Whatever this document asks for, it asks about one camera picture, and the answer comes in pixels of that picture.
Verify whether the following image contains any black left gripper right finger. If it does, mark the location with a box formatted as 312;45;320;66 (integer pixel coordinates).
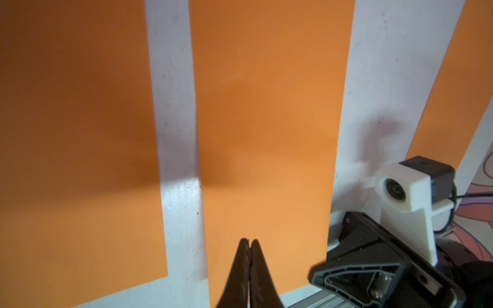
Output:
250;239;284;308

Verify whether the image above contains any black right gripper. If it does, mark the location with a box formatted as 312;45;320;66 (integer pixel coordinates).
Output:
309;212;466;307

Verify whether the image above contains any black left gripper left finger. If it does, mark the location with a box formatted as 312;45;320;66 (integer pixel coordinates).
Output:
217;238;251;308

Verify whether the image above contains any orange paper sheet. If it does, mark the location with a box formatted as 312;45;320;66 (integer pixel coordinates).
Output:
407;1;492;168
1;1;168;307
189;1;355;305

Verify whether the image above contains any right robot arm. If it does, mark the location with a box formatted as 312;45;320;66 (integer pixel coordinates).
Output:
309;212;492;307

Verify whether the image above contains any aluminium frame rail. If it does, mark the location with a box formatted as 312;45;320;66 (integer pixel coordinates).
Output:
289;291;354;308

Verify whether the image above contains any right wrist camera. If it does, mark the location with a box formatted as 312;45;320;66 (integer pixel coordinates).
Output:
374;156;456;266

